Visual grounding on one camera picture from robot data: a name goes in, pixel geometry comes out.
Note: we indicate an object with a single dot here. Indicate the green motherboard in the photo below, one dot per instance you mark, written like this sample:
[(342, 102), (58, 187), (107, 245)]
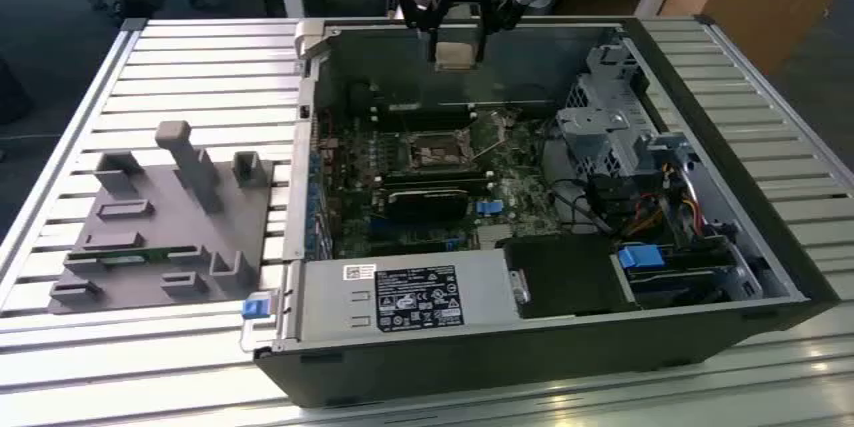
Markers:
[(527, 197)]

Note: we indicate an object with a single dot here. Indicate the CPU socket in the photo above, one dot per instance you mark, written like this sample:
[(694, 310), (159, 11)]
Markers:
[(437, 152)]

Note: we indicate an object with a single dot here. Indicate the grey parts rack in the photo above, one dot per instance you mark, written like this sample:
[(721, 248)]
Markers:
[(167, 227)]

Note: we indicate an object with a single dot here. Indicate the black PC case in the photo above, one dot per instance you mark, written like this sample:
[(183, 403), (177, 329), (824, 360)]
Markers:
[(534, 372)]

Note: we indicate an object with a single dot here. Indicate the silver power supply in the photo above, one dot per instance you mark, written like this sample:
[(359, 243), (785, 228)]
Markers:
[(334, 297)]

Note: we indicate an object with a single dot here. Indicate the metal locking lever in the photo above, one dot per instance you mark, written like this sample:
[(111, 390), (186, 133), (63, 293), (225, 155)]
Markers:
[(403, 124)]

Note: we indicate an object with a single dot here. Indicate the blue disk carrier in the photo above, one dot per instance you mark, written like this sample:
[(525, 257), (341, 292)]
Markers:
[(641, 258)]

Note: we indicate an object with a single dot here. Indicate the silver drive cage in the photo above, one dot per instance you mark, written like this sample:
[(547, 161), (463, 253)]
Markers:
[(588, 147)]

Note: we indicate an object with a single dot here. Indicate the green RAM stick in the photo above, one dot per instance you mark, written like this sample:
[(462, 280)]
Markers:
[(157, 253)]

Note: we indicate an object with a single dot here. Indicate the CPU with silver top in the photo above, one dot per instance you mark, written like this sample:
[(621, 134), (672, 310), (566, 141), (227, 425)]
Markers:
[(457, 54)]

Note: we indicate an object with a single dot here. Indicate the black plastic shroud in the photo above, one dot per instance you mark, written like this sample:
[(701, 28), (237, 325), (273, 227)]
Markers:
[(568, 277)]

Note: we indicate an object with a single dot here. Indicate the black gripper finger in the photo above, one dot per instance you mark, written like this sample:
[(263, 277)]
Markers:
[(414, 19), (507, 14)]

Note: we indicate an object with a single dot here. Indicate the blue case latch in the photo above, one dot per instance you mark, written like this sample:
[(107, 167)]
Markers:
[(255, 309)]

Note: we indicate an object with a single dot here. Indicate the silver heatsink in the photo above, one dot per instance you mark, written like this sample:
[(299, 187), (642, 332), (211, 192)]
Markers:
[(495, 237)]

